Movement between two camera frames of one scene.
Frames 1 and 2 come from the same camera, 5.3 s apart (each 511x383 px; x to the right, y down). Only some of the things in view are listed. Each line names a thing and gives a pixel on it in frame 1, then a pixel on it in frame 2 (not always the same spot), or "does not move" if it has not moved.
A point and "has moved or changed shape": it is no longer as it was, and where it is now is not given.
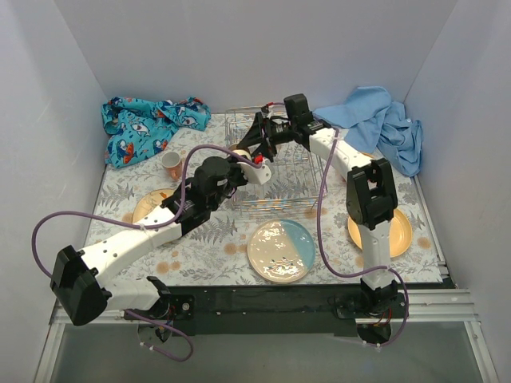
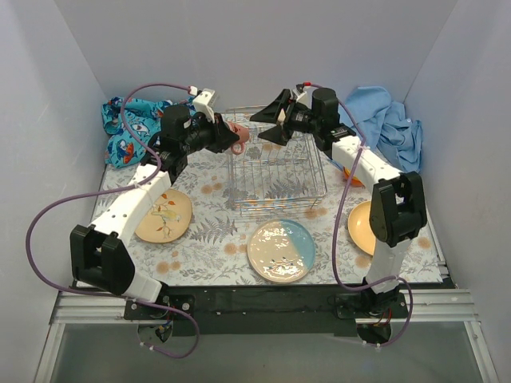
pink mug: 172,161 has moved or changed shape
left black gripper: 238,175 -> 219,134
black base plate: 269,310 does not move
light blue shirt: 375,123 does not move
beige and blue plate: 281,250 does not move
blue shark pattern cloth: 136,129 does not move
